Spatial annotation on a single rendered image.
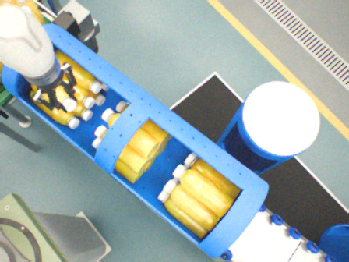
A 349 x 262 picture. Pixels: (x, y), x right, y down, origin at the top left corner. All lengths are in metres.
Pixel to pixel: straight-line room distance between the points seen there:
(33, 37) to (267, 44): 2.10
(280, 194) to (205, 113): 0.67
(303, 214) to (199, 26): 1.48
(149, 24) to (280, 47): 0.98
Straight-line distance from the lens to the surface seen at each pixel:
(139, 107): 0.99
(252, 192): 0.97
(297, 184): 2.18
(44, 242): 1.15
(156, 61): 2.43
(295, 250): 1.32
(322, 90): 2.61
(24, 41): 0.70
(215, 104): 2.17
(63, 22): 1.44
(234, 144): 2.10
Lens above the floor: 2.15
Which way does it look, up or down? 74 degrees down
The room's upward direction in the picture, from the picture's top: 9 degrees clockwise
